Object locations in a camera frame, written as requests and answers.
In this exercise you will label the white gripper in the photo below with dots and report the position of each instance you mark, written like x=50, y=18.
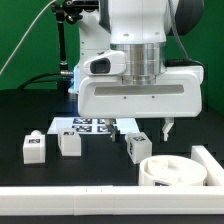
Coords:
x=176, y=93

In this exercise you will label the white round stool seat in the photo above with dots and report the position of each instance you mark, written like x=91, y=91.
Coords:
x=170, y=170

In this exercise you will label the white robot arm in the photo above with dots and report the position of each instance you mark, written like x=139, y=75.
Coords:
x=138, y=28

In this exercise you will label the white fiducial marker sheet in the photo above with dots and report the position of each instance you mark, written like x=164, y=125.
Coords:
x=92, y=126

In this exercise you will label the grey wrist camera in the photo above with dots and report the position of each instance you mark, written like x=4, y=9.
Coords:
x=111, y=62

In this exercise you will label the white right fence rail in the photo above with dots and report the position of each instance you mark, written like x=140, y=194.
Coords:
x=215, y=173

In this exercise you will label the white fence rail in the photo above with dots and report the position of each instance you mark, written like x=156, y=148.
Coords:
x=215, y=173
x=110, y=200

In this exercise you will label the white front fence rail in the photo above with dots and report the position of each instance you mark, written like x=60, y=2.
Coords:
x=110, y=200

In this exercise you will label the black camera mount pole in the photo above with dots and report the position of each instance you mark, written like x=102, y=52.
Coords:
x=70, y=11

